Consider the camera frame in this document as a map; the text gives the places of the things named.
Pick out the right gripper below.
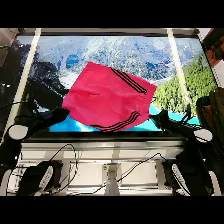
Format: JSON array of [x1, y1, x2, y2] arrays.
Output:
[[150, 110, 178, 132]]

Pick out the red shorts with black stripes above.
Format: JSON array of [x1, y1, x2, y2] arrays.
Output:
[[61, 61, 158, 133]]

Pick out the heap of clothes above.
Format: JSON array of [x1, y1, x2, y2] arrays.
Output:
[[201, 28, 224, 88]]

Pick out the brown garment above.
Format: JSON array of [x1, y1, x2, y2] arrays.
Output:
[[195, 87, 224, 148]]

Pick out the silver frame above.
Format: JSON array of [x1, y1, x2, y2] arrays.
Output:
[[0, 138, 224, 197]]

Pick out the black cable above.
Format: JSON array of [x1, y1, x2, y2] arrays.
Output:
[[93, 152, 166, 195], [48, 143, 81, 194]]

